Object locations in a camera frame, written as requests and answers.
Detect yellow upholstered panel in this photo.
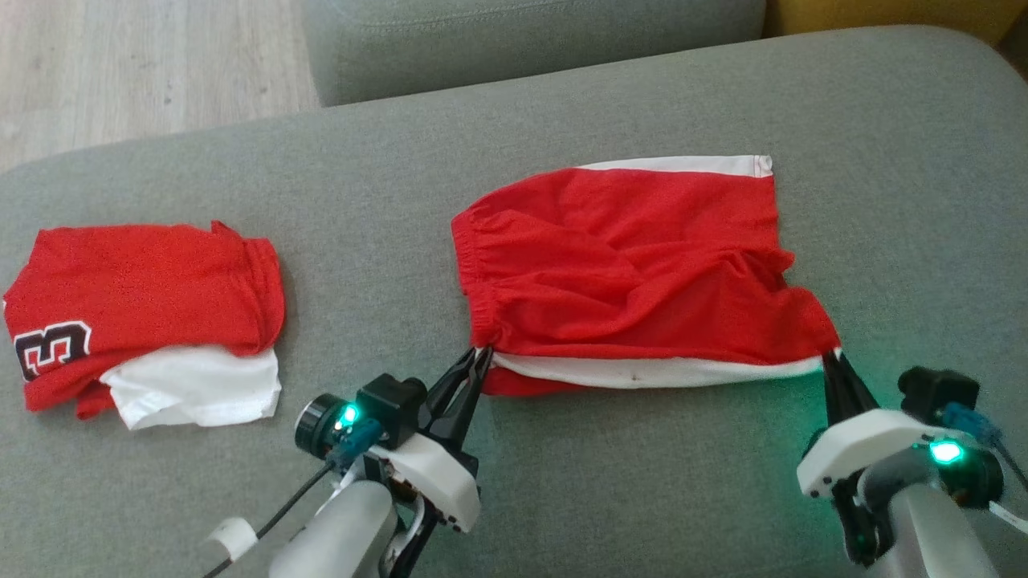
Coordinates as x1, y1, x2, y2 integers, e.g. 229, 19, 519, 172
763, 0, 1028, 49

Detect small grey sofa cushion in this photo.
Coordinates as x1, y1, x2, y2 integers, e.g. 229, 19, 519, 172
301, 0, 768, 108

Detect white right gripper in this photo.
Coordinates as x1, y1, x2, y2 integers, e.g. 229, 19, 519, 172
797, 352, 940, 499

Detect red shorts with white stripe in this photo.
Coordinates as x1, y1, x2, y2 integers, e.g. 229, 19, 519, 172
451, 155, 842, 398

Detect thin black cable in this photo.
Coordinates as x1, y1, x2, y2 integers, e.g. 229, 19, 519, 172
992, 440, 1028, 535
202, 462, 334, 578

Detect teal cable connector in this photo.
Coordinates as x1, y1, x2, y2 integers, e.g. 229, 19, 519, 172
940, 401, 1005, 448
325, 417, 383, 471

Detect red white numbered jersey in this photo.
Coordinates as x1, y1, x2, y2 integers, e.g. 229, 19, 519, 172
0, 221, 287, 431

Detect thin black right cable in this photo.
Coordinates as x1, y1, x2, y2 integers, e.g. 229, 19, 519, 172
992, 440, 1028, 535

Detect teal left cable connector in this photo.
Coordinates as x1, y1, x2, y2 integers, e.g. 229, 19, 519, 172
325, 417, 383, 471

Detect thin black left cable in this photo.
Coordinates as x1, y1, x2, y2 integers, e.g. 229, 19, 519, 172
202, 462, 334, 578

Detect white tape tag on cable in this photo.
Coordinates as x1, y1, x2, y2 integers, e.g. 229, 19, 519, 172
205, 518, 258, 563

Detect teal right cable connector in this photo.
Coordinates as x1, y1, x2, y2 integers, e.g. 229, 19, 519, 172
940, 401, 1005, 448

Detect large grey sofa seat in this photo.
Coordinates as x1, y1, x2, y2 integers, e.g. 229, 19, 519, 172
0, 24, 1028, 578

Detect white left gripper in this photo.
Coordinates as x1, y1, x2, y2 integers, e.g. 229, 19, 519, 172
365, 347, 494, 535

